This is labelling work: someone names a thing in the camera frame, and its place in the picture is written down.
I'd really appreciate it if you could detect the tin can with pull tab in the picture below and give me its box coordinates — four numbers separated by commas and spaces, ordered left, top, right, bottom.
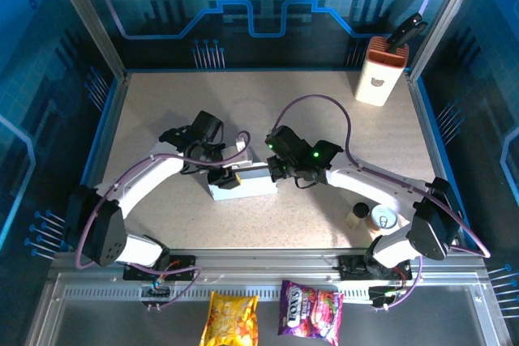
364, 204, 401, 240

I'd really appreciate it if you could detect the cream knife block orange top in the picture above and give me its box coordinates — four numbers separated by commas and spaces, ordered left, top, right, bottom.
354, 35, 410, 108

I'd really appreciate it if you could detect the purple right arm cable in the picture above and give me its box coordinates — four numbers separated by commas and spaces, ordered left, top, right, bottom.
273, 93, 491, 310

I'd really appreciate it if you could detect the small controller board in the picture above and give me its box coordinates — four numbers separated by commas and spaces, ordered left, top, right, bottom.
139, 280, 171, 302
367, 285, 406, 310

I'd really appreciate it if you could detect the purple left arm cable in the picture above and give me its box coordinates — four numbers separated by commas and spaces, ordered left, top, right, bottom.
75, 130, 251, 313

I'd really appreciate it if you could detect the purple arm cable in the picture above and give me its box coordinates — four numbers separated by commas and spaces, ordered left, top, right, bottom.
273, 93, 491, 310
75, 130, 251, 313

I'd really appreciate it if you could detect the black handled knife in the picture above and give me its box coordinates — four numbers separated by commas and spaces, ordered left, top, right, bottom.
387, 12, 429, 53

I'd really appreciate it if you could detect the aluminium frame post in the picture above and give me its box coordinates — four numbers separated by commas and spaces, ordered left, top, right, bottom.
407, 0, 486, 79
43, 0, 131, 79

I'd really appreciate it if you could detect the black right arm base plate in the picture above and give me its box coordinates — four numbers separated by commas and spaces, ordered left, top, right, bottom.
338, 254, 413, 281

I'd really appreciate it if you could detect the white paper box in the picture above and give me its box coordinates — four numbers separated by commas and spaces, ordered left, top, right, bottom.
206, 158, 280, 202

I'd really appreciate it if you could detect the aluminium side rail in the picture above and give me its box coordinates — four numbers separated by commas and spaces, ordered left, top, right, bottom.
407, 72, 465, 252
66, 72, 131, 252

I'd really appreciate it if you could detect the yellow snack bag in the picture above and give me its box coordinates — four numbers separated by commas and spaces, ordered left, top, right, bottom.
199, 291, 260, 346

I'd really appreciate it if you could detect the perforated aluminium strip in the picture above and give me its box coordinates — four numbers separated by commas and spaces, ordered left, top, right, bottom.
60, 285, 483, 302

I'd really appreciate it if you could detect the small jar black lid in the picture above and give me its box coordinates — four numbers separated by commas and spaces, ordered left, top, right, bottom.
345, 202, 370, 229

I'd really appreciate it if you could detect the purple candy bag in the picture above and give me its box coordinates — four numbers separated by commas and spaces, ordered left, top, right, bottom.
277, 279, 345, 346

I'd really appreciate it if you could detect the aluminium front rail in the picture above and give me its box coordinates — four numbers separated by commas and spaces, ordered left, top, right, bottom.
48, 249, 487, 282

